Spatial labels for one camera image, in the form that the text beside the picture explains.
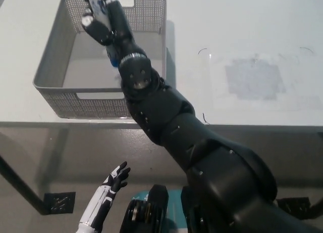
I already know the white shampoo tube blue cap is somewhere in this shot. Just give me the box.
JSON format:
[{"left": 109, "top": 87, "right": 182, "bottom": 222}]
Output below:
[{"left": 84, "top": 0, "right": 119, "bottom": 68}]

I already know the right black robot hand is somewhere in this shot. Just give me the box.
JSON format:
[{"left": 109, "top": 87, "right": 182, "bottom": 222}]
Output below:
[{"left": 81, "top": 0, "right": 139, "bottom": 59}]

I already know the black teal robot body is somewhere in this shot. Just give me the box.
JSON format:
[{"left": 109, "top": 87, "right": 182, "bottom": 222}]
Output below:
[{"left": 118, "top": 184, "right": 202, "bottom": 233}]

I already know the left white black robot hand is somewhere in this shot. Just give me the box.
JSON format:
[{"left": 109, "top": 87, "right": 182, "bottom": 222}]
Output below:
[{"left": 78, "top": 161, "right": 131, "bottom": 231}]

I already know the grey perforated plastic basket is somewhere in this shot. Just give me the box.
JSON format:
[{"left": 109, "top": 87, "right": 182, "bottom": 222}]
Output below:
[{"left": 32, "top": 0, "right": 168, "bottom": 119}]

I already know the black table leg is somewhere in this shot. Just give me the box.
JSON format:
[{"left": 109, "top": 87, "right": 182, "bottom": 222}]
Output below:
[
  {"left": 309, "top": 195, "right": 323, "bottom": 214},
  {"left": 0, "top": 154, "right": 50, "bottom": 216}
]

